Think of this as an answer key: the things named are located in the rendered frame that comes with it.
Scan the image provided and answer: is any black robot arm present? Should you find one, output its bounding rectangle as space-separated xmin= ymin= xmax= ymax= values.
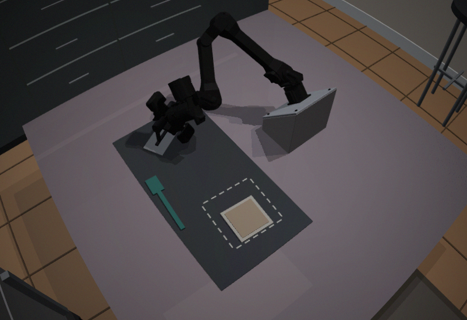
xmin=168 ymin=12 xmax=311 ymax=125

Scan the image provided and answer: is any tan square tile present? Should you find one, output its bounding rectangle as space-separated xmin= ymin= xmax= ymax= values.
xmin=220 ymin=195 xmax=273 ymax=243

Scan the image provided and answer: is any dark grey rectangular mat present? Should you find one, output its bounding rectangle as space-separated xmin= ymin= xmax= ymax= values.
xmin=113 ymin=111 xmax=313 ymax=290

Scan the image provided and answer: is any teal flat trowel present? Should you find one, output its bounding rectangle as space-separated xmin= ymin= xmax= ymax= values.
xmin=145 ymin=176 xmax=186 ymax=230

